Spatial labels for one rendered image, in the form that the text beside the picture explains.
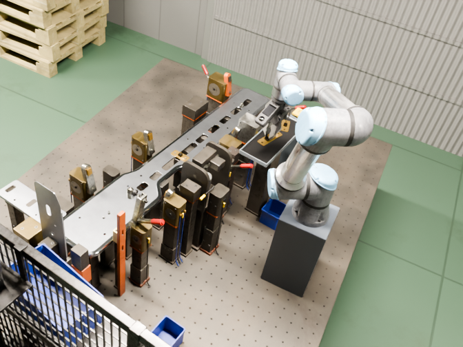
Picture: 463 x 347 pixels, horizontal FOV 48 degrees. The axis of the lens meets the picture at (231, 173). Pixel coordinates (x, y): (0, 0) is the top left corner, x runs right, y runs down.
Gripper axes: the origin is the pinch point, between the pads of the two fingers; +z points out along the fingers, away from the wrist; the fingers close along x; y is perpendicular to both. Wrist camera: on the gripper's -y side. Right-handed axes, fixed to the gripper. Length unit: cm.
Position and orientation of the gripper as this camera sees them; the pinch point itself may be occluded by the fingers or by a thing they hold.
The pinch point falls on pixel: (267, 136)
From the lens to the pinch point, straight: 219.4
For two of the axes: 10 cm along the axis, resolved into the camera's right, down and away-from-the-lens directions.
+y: 6.9, -4.2, 5.9
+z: -1.4, 7.2, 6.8
